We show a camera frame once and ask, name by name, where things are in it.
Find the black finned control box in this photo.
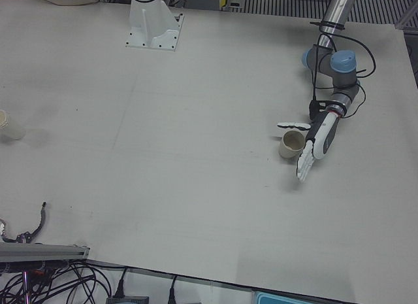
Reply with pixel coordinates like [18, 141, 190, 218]
[106, 294, 150, 304]

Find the light blue plastic bin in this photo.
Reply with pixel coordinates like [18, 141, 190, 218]
[253, 290, 332, 304]

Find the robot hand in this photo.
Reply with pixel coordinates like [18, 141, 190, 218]
[276, 111, 343, 182]

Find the white paper cup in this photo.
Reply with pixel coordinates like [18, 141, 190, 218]
[0, 109, 27, 142]
[278, 130, 308, 160]

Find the aluminium profile post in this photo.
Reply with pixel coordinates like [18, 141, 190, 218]
[0, 243, 91, 263]

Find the white pedestal mount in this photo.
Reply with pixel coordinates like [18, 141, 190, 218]
[125, 0, 185, 53]

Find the black desk cable bundle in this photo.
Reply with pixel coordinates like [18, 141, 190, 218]
[0, 260, 114, 304]

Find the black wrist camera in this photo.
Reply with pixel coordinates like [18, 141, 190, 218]
[308, 99, 329, 122]

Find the black power cable plug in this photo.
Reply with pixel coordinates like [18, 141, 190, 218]
[167, 274, 180, 304]
[114, 267, 129, 297]

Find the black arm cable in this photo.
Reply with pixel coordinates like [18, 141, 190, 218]
[308, 21, 377, 118]

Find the aluminium frame rail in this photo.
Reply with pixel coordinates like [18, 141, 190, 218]
[395, 8, 418, 32]

